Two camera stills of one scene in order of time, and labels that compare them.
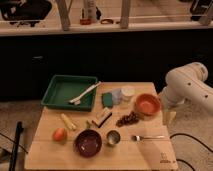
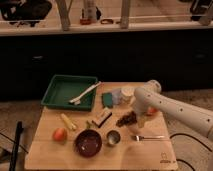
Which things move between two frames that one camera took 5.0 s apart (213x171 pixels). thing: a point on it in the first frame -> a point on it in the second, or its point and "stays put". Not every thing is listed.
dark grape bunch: (131, 118) stays put
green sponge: (107, 99) stays put
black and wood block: (103, 117) stays put
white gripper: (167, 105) -> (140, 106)
